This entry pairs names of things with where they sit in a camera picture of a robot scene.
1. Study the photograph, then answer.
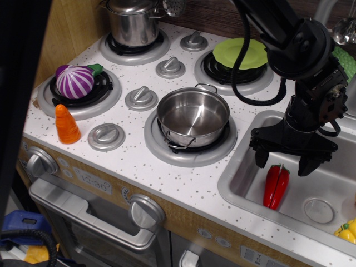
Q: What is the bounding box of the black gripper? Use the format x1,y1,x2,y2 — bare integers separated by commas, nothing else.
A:
250,96,338,176

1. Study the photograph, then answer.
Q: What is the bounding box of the red toy chili pepper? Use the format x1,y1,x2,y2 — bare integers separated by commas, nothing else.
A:
263,164,290,210

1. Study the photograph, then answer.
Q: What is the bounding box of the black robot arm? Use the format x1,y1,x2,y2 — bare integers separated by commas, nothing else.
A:
231,1,348,176

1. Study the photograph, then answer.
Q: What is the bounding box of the yellow toy bell pepper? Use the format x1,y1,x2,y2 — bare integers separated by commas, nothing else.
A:
334,219,356,244

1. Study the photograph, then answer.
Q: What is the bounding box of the shallow steel pan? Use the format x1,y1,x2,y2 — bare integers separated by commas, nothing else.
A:
156,83,230,150

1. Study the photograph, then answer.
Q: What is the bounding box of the tall steel pot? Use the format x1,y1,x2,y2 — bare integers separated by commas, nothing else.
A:
100,0,162,48

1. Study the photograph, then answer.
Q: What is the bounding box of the silver sink basin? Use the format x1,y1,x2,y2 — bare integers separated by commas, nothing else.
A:
218,111,355,256

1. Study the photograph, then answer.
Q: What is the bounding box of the front right burner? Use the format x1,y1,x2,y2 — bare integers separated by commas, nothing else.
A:
144,111,238,167

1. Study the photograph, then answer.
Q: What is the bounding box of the green bumpy toy gourd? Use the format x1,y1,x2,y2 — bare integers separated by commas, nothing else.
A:
333,46,355,83

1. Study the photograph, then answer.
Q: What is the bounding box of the green plastic plate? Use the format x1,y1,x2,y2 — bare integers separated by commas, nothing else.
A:
212,38,268,70

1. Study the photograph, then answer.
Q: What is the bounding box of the hanging steel ladle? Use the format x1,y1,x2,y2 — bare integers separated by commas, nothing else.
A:
333,1,355,46

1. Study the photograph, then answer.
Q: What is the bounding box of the silver stove knob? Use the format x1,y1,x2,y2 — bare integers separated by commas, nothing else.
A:
87,123,126,152
125,86,159,112
180,31,208,52
155,57,186,79

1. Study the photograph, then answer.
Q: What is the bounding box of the silver stove knob back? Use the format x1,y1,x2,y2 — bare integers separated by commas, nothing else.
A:
180,31,208,52

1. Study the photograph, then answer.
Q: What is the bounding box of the silver oven dial right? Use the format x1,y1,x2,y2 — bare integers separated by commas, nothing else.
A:
128,194,166,229

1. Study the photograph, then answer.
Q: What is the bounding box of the silver oven dial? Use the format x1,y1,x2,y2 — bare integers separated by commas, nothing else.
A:
128,194,166,229
26,146,59,178

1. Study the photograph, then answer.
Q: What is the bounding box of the silver stove knob front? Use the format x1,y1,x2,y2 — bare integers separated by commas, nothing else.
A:
87,123,126,152

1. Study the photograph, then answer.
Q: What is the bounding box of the hanging steel skimmer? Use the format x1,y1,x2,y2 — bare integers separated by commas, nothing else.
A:
162,0,186,17

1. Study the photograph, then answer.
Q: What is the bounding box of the back left burner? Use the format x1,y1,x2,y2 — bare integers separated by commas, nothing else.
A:
99,30,170,66

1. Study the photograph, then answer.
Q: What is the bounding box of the front left burner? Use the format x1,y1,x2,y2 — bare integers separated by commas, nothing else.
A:
37,70,122,120

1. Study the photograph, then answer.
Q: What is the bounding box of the orange toy carrot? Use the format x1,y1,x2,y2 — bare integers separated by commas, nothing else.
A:
55,104,81,144

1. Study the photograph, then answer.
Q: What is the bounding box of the purple striped toy onion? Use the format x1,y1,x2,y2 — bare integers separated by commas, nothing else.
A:
55,64,103,100

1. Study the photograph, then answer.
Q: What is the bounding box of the silver oven dial left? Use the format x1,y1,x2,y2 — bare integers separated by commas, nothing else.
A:
26,146,59,178

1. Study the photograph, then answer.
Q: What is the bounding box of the yellow cloth on floor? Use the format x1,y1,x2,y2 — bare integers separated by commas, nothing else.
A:
24,245,50,264

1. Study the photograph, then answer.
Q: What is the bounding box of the blue object on floor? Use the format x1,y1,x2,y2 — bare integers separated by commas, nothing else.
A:
1,210,52,246

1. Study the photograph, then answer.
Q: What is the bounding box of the silver oven door handle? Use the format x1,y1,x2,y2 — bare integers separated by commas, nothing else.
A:
29,179,156,253

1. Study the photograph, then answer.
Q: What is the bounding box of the black floor cable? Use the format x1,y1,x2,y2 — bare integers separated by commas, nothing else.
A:
0,229,59,267

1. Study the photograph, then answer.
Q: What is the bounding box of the dark foreground post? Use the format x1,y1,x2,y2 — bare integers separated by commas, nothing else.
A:
1,1,52,217

